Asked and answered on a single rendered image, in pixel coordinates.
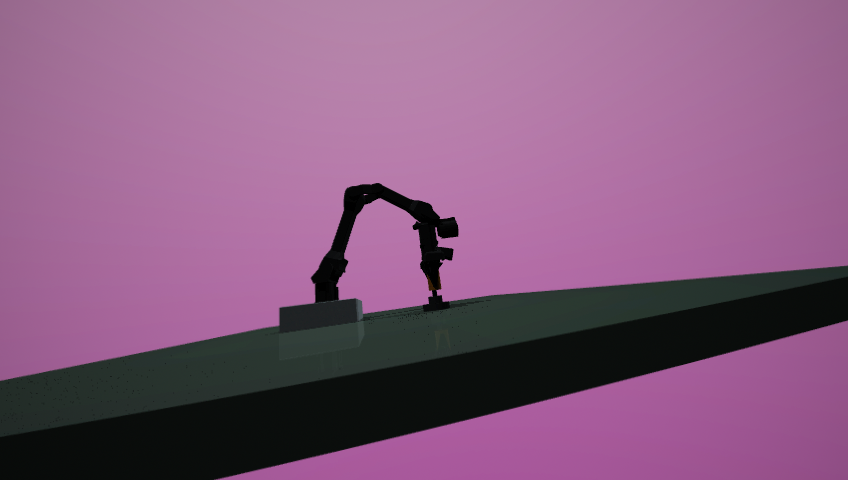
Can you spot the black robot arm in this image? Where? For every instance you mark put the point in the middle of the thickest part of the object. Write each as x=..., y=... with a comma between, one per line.
x=333, y=264

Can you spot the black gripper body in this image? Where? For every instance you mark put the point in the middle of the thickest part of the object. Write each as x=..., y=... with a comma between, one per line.
x=429, y=255

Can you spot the orange knob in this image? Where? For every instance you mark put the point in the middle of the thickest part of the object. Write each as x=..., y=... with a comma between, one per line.
x=431, y=288

